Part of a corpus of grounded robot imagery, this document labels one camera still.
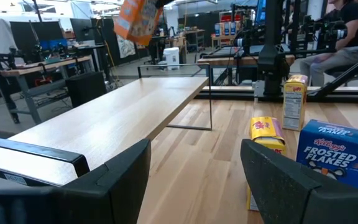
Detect black computer tower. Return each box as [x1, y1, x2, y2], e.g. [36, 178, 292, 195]
[65, 71, 108, 108]

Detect yellow Corn Pops cereal box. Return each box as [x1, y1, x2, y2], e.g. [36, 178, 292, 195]
[282, 74, 309, 132]
[246, 116, 288, 212]

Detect small wooden table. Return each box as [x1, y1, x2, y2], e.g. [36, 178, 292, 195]
[211, 34, 237, 50]

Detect blue Frosted Flakes cereal box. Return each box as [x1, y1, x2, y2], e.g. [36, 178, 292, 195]
[296, 119, 358, 190]

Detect large black monitor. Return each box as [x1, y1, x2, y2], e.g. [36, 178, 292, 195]
[10, 21, 65, 52]

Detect wooden desk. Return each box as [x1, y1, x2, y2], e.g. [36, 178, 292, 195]
[183, 29, 206, 53]

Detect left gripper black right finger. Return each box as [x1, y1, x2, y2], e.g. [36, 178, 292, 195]
[240, 139, 358, 224]

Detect blue plastic storage bin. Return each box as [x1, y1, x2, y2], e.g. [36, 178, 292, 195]
[39, 38, 68, 51]

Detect background wooden robot table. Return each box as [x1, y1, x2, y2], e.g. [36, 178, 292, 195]
[196, 55, 296, 86]

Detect small black monitor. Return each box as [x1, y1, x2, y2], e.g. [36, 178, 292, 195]
[70, 17, 94, 42]

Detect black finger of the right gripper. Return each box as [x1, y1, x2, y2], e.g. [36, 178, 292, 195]
[155, 0, 175, 9]

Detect wooden workbench grey legs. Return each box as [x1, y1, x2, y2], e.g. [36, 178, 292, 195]
[0, 55, 93, 125]

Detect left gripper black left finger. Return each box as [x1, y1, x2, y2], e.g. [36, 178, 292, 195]
[57, 139, 152, 224]

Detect orange Mini-Wheats cereal box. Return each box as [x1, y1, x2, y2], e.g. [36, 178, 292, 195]
[114, 0, 164, 46]

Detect white plastic bin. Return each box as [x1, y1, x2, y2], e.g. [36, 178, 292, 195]
[162, 47, 181, 71]

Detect black aluminium table frame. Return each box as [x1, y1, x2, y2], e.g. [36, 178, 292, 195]
[196, 49, 358, 104]

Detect white drawn poster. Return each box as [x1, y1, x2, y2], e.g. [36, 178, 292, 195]
[116, 34, 137, 59]

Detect person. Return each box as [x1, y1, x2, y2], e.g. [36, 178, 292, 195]
[299, 0, 358, 87]

